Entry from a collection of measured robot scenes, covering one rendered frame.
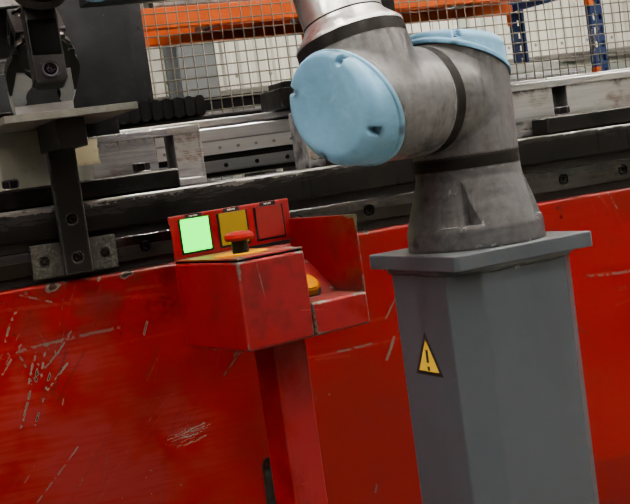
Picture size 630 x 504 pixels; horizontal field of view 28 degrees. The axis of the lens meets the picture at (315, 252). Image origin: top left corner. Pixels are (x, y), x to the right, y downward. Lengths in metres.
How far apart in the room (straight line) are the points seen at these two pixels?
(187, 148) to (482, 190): 0.77
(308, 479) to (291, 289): 0.27
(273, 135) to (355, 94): 1.11
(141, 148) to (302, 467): 0.58
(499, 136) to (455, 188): 0.07
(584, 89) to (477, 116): 1.01
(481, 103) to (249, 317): 0.45
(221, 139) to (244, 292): 0.73
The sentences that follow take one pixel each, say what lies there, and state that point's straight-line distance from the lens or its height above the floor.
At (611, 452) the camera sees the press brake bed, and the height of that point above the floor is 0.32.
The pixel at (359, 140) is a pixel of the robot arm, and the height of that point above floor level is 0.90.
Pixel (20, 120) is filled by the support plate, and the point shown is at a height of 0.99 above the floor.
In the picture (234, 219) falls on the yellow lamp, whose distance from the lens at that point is 1.76.
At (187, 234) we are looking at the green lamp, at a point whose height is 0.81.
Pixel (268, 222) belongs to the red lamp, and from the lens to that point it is 1.79.
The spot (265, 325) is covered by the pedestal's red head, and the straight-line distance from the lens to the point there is 1.60.
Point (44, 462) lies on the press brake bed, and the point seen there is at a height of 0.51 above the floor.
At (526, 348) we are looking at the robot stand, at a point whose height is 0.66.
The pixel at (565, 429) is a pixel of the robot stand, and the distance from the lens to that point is 1.38.
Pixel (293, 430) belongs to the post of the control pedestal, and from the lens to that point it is 1.70.
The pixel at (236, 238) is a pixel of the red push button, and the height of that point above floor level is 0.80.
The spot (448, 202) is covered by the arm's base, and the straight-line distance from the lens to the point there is 1.33.
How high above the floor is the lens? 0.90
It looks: 4 degrees down
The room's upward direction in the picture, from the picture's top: 8 degrees counter-clockwise
